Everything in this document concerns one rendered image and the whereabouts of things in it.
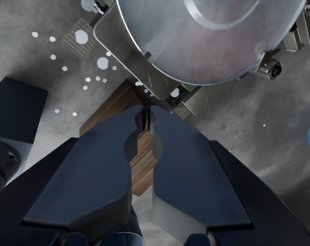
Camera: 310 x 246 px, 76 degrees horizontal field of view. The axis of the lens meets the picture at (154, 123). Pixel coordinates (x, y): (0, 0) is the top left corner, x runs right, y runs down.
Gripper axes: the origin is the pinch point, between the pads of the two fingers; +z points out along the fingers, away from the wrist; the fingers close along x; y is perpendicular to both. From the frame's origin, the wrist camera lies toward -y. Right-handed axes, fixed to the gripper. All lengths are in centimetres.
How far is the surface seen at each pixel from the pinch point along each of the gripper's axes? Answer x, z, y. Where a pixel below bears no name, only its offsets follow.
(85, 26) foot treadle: -26, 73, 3
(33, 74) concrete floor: -55, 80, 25
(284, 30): 21.1, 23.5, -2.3
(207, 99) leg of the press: 14.7, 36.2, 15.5
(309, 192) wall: 220, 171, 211
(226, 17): 10.0, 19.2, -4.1
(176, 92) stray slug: 6.1, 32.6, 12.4
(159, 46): 1.2, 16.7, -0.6
